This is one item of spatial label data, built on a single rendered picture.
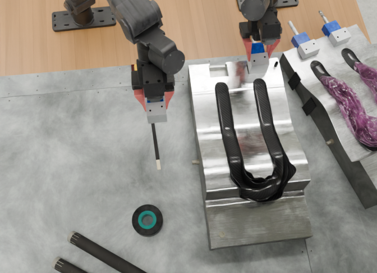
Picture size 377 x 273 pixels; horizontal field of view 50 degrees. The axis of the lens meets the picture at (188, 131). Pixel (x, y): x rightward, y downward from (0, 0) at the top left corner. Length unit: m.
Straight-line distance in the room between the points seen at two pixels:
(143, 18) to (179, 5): 0.53
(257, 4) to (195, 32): 0.40
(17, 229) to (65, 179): 0.18
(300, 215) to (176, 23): 0.70
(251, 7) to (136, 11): 0.27
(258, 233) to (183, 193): 0.23
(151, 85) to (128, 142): 0.34
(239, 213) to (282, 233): 0.12
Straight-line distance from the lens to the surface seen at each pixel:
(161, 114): 1.03
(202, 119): 1.11
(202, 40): 1.32
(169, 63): 0.87
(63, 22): 1.39
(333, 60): 1.31
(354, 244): 1.21
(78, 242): 1.10
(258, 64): 1.13
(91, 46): 1.34
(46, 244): 1.16
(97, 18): 1.38
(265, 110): 1.15
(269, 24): 1.00
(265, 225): 1.08
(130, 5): 0.89
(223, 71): 1.20
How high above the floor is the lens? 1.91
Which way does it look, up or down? 69 degrees down
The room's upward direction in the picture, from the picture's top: 5 degrees clockwise
